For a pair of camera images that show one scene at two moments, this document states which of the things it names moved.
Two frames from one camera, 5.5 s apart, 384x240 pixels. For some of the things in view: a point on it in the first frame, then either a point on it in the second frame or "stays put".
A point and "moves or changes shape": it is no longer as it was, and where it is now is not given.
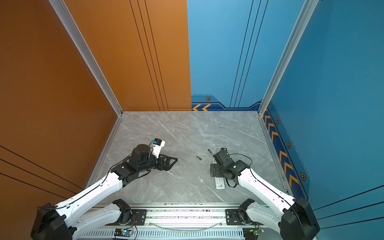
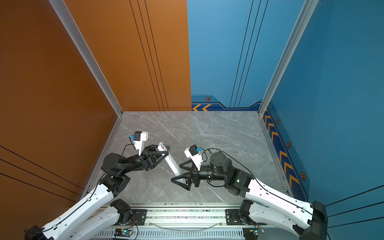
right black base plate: [232, 218] stays put
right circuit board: [252, 233] stays put
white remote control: [219, 183] moves or changes shape
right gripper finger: [215, 170] -> [189, 164]
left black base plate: [139, 217] stays put
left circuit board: [125, 232] stays put
